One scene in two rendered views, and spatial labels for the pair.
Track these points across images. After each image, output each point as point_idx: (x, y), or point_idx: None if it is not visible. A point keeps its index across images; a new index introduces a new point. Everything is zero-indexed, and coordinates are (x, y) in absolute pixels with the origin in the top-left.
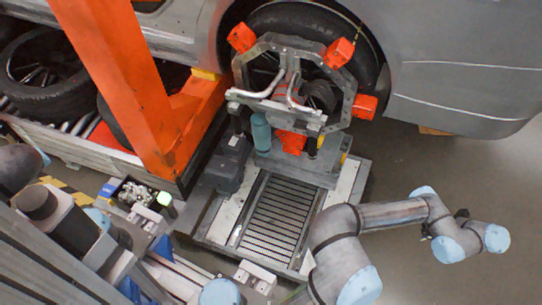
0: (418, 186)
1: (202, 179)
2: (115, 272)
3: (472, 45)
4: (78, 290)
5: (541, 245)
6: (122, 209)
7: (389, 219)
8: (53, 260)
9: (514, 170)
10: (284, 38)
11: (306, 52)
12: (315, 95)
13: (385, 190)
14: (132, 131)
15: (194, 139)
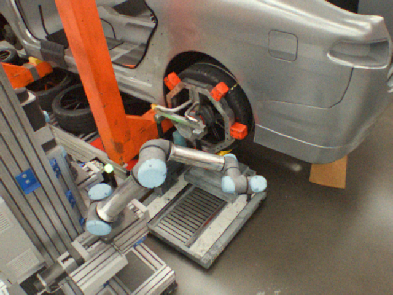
0: (296, 215)
1: None
2: (49, 152)
3: (287, 90)
4: (23, 132)
5: (373, 268)
6: None
7: (193, 156)
8: (15, 106)
9: (370, 216)
10: (192, 81)
11: (201, 89)
12: (200, 112)
13: (271, 213)
14: (100, 124)
15: (140, 144)
